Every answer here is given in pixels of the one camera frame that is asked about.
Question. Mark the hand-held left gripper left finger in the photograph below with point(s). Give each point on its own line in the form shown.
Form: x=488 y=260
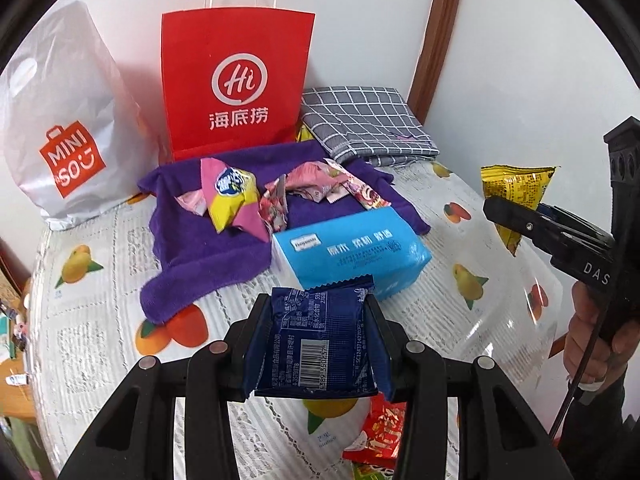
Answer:
x=245 y=340

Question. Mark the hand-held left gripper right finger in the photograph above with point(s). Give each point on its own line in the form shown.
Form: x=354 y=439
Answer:
x=386 y=380

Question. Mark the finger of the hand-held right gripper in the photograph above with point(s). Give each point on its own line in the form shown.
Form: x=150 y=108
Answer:
x=580 y=227
x=530 y=225

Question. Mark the dark blue snack packet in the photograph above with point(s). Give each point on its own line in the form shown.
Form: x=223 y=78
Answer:
x=310 y=340

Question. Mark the red strawberry jelly packet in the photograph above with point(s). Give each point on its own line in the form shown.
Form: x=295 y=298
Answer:
x=272 y=210

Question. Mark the pink yellow snack packet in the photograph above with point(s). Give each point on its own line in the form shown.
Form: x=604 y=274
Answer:
x=230 y=195

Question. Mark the pink zip packet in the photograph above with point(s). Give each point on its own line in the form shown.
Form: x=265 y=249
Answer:
x=307 y=180

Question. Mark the person's right forearm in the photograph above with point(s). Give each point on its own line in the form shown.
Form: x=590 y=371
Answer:
x=595 y=425

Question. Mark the person's right hand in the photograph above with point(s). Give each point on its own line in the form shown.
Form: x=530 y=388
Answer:
x=582 y=330

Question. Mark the red gold snack packet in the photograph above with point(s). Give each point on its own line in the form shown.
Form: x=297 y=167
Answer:
x=380 y=430

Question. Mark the green snack packet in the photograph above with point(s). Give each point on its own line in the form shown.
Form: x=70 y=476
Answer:
x=370 y=472

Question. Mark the purple towel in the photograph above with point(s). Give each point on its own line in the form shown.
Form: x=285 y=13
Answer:
x=200 y=250

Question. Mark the blue tissue pack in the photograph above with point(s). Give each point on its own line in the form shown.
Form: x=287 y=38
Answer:
x=350 y=250

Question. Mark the fruit print tablecloth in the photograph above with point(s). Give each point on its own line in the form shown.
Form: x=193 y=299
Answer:
x=100 y=320

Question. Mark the pink swirl snack packet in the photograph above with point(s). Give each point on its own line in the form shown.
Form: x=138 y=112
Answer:
x=370 y=195

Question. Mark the small white pink packet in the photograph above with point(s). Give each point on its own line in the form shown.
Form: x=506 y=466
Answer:
x=337 y=180

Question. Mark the grey checked cloth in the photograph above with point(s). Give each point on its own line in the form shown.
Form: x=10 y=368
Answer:
x=365 y=120

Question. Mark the small yellow packet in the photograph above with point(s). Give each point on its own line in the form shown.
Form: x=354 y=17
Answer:
x=304 y=133

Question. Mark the small white tube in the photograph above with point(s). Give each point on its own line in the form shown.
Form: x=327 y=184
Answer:
x=17 y=379

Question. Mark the wooden bedside table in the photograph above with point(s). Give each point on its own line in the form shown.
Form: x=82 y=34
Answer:
x=17 y=402

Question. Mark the red paper bag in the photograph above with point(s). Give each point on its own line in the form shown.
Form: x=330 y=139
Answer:
x=235 y=40

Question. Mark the white plastic shopping bag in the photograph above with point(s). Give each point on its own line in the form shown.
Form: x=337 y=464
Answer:
x=65 y=85

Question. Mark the brown wooden door frame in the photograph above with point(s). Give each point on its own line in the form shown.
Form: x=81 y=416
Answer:
x=440 y=25

